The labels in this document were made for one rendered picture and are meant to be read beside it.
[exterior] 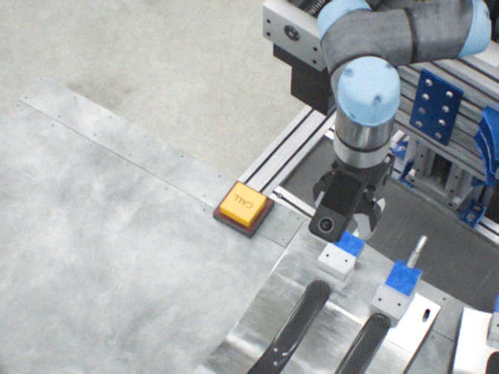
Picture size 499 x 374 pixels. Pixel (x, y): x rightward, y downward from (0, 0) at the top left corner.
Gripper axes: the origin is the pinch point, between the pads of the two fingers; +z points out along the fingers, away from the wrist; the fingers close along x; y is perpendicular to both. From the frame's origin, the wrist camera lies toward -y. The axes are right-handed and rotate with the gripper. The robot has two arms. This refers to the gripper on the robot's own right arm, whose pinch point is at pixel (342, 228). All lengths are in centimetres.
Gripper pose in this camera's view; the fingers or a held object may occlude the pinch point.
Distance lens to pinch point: 151.0
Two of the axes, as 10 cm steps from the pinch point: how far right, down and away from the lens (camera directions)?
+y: 5.4, -7.3, 4.2
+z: 0.1, 5.1, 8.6
